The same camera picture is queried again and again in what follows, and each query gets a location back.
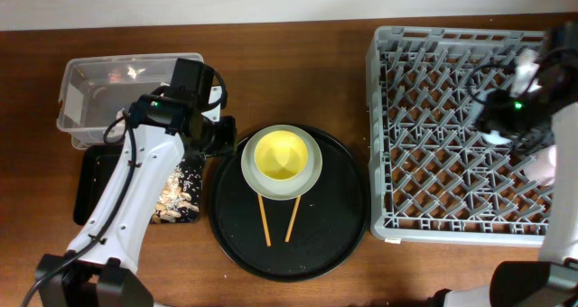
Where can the round black serving tray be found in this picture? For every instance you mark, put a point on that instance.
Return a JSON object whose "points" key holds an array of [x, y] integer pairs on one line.
{"points": [[330, 222]]}

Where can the left wooden chopstick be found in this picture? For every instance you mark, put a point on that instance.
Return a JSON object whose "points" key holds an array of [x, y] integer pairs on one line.
{"points": [[264, 220]]}

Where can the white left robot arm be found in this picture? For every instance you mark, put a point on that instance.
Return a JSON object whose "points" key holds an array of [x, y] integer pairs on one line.
{"points": [[100, 264]]}

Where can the pink cup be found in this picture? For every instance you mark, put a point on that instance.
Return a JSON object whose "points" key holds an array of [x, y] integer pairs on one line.
{"points": [[542, 168]]}

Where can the right wooden chopstick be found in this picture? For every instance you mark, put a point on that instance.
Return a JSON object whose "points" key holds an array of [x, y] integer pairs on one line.
{"points": [[290, 227]]}

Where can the grey dishwasher rack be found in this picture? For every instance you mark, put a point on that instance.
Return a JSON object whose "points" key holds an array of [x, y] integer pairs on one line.
{"points": [[433, 177]]}

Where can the black rectangular tray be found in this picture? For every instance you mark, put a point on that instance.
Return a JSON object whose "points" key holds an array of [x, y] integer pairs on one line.
{"points": [[98, 164]]}

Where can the grey plate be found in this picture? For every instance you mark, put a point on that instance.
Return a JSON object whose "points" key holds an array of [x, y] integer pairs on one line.
{"points": [[282, 190]]}

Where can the yellow bowl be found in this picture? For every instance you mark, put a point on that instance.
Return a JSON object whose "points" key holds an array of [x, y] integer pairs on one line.
{"points": [[281, 155]]}

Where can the wooden chopstick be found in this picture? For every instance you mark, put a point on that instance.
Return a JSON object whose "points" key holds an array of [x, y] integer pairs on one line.
{"points": [[264, 220], [290, 227]]}

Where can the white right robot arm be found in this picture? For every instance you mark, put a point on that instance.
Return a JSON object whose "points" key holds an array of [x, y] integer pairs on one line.
{"points": [[544, 93]]}

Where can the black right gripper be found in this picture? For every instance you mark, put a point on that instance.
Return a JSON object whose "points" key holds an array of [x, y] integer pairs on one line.
{"points": [[489, 116]]}

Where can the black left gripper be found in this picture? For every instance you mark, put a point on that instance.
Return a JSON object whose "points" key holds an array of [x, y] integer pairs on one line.
{"points": [[228, 143]]}

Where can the clear plastic waste bin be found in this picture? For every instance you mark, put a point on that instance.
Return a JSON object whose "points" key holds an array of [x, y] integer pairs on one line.
{"points": [[94, 89]]}

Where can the blue cup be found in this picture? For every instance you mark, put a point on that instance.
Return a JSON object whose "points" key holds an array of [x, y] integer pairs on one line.
{"points": [[494, 137]]}

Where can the food scraps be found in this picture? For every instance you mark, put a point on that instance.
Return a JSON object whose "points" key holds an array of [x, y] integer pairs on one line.
{"points": [[180, 198]]}

